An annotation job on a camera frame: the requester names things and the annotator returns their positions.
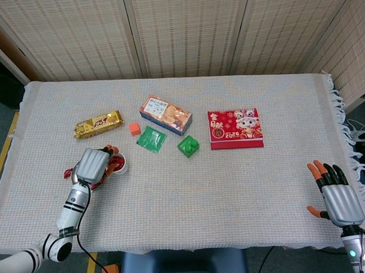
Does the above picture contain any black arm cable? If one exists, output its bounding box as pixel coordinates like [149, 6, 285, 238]
[73, 180, 116, 273]

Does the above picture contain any brown wooden screen panel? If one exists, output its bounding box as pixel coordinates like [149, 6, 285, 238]
[0, 8, 46, 86]

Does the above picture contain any white cable bundle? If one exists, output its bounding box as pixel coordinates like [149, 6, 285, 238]
[346, 117, 365, 142]

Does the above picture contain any red 2026 desk calendar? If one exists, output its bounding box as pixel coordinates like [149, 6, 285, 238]
[207, 107, 265, 150]

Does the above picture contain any green building block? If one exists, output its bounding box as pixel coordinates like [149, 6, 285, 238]
[176, 134, 201, 159]

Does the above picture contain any gold biscuit packet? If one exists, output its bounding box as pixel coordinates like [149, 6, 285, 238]
[73, 110, 125, 140]

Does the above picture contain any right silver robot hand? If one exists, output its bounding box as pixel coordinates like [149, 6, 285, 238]
[304, 157, 365, 230]

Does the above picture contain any woven folding screen panel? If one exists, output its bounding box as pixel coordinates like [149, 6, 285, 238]
[0, 0, 144, 84]
[300, 0, 365, 115]
[123, 0, 253, 80]
[228, 0, 358, 76]

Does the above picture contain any round steel plate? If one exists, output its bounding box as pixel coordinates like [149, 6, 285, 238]
[70, 159, 107, 194]

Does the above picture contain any white woven tablecloth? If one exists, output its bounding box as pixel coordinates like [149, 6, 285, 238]
[0, 69, 365, 261]

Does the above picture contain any white paper cup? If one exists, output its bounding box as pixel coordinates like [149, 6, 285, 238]
[106, 152, 129, 176]

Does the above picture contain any black floor cable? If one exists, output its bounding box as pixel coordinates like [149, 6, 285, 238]
[257, 246, 277, 273]

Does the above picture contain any navy blue robot base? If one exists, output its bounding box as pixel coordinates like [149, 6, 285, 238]
[119, 247, 250, 273]

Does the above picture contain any blue orange cookie box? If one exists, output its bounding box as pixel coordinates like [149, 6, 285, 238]
[138, 92, 194, 138]

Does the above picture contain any green foil sachet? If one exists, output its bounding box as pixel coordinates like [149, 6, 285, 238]
[135, 125, 168, 156]

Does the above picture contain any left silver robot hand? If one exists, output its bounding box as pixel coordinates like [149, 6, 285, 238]
[73, 143, 122, 186]

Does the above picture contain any black bulky object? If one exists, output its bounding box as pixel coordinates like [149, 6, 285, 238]
[0, 47, 24, 111]

